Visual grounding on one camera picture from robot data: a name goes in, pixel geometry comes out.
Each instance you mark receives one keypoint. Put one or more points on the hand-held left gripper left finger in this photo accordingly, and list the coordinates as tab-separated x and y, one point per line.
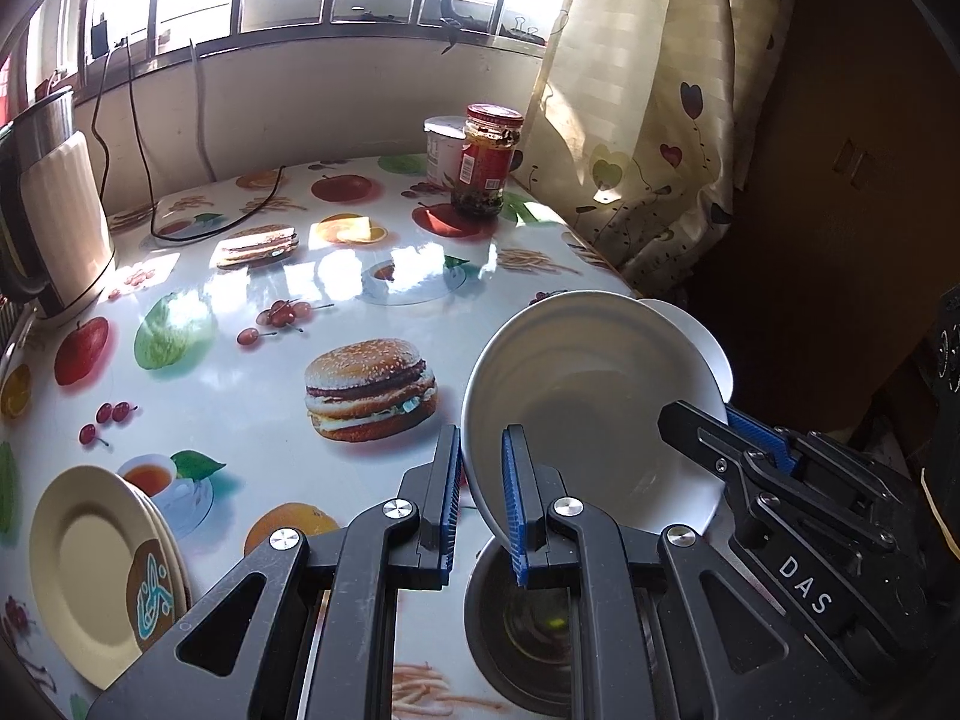
450	495

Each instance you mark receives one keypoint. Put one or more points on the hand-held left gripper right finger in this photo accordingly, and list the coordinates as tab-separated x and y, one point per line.
514	510

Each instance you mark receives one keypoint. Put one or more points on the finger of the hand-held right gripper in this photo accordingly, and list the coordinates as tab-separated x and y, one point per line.
765	439
697	431

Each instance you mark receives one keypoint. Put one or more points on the white blue-banded ceramic bowl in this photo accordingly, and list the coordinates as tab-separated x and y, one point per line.
701	337
592	405

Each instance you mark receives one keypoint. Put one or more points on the stainless steel bowl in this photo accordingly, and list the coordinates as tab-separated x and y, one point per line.
487	615

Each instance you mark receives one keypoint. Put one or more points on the cream plate with brown pattern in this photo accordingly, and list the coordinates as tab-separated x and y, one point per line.
90	562
171	540
184	577

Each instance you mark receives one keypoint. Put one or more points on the printed food tablecloth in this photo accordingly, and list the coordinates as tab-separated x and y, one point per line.
262	405

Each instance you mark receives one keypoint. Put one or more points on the cream heart-print curtain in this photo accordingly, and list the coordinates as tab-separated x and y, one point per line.
637	127

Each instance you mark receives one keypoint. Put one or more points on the red-lidded sauce jar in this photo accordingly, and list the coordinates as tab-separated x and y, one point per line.
484	157

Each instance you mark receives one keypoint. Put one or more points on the white plastic cup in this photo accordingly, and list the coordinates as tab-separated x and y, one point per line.
441	150

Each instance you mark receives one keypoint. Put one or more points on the small silver binder clip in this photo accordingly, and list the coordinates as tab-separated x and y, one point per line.
526	32

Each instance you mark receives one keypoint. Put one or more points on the black curved ornament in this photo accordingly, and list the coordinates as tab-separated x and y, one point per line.
450	15

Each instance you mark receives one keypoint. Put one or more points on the white black electric kettle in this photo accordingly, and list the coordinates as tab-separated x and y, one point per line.
60	210

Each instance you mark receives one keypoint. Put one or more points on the black charger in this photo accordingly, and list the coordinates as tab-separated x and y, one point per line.
98	39

